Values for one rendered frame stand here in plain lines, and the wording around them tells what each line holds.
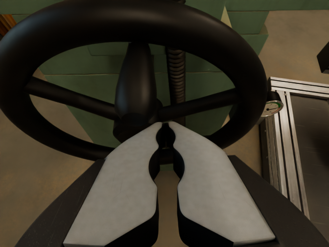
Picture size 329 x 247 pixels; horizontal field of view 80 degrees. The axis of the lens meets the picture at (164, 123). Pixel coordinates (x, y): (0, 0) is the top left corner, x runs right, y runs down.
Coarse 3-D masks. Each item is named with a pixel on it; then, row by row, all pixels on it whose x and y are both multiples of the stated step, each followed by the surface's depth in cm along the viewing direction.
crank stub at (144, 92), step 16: (128, 48) 13; (144, 48) 13; (128, 64) 12; (144, 64) 12; (128, 80) 11; (144, 80) 11; (128, 96) 10; (144, 96) 11; (128, 112) 10; (144, 112) 11
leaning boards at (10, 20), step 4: (0, 16) 141; (4, 16) 140; (8, 16) 137; (0, 20) 142; (4, 20) 144; (8, 20) 139; (12, 20) 141; (0, 24) 145; (4, 24) 145; (8, 24) 147; (12, 24) 141; (0, 28) 144; (4, 28) 148; (8, 28) 148; (0, 32) 145; (4, 32) 148
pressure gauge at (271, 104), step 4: (268, 92) 42; (272, 92) 42; (276, 92) 42; (268, 96) 41; (272, 96) 41; (276, 96) 41; (268, 100) 41; (272, 100) 41; (276, 100) 41; (280, 100) 41; (268, 104) 42; (272, 104) 42; (276, 104) 42; (280, 104) 42; (264, 108) 43; (272, 108) 43; (276, 108) 43; (280, 108) 43; (264, 112) 45; (268, 112) 45; (272, 112) 45; (276, 112) 44; (260, 116) 46; (264, 116) 46
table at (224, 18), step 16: (0, 0) 28; (16, 0) 28; (32, 0) 29; (48, 0) 29; (240, 0) 29; (256, 0) 29; (272, 0) 29; (288, 0) 29; (304, 0) 30; (320, 0) 30; (224, 16) 25; (96, 48) 25; (112, 48) 25; (160, 48) 25
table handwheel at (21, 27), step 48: (96, 0) 12; (144, 0) 12; (0, 48) 14; (48, 48) 13; (192, 48) 14; (240, 48) 14; (0, 96) 18; (48, 96) 19; (240, 96) 19; (48, 144) 26; (96, 144) 33
